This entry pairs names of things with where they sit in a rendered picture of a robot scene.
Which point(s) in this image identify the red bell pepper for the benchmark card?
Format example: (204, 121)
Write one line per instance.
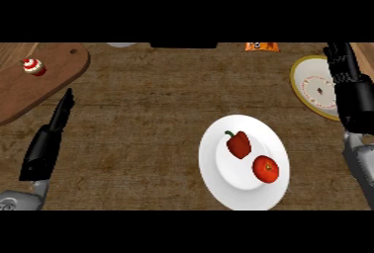
(238, 145)

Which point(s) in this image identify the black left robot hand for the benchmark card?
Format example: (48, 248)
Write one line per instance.
(44, 148)

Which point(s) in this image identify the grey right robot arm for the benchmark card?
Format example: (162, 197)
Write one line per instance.
(360, 164)

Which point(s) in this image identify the brown wooden cutting board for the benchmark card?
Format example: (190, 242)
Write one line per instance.
(34, 79)

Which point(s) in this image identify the white bowl with yellow rim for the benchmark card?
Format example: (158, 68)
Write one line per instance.
(316, 86)

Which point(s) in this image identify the grey round object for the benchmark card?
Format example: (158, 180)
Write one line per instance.
(121, 44)

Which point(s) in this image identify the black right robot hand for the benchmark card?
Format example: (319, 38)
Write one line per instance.
(351, 95)

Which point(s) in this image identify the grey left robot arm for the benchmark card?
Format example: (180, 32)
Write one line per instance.
(22, 197)

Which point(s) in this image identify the white plate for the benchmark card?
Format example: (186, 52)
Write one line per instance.
(242, 163)

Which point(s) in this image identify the red tomato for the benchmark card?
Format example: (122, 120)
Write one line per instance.
(266, 169)

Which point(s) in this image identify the orange packet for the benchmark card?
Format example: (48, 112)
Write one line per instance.
(261, 46)

